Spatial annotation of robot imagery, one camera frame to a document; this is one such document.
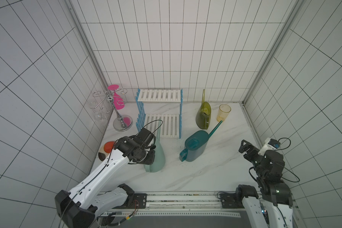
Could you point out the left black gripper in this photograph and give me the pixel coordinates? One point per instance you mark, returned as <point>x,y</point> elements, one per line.
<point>149,160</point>

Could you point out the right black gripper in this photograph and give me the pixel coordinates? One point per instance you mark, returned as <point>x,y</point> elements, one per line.
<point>249,149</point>

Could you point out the mint green watering can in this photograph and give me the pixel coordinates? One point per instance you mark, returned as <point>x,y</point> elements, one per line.
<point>159,161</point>

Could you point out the teal translucent watering can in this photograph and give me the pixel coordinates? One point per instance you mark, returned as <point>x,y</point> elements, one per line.
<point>195,145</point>

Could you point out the olive green watering can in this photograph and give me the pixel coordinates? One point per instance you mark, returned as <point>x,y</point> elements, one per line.
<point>203,116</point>

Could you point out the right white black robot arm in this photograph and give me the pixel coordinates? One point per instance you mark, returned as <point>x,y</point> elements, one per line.
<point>269,185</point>

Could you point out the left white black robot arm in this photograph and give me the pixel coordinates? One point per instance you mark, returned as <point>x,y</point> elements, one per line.
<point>79,207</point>

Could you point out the blue white slatted shelf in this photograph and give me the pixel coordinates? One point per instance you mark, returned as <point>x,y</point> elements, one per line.
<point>160,111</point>

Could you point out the chrome cup holder stand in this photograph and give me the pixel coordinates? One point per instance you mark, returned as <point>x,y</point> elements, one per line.
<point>122,122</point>

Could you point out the beige bowl with red fruit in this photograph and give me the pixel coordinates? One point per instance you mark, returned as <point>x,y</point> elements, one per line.
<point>105,150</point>

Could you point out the yellow translucent plastic cup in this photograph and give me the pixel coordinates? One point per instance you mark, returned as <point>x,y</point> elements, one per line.
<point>223,112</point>

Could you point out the pink plastic goblet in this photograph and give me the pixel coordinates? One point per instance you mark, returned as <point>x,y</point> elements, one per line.
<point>118,100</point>

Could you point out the clear glass on stand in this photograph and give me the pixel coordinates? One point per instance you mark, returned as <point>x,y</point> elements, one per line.
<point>99,115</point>

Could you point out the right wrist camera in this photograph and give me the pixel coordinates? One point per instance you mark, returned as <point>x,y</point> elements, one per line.
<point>270,144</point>

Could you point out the aluminium mounting rail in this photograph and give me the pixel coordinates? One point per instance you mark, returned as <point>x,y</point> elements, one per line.
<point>226,204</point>

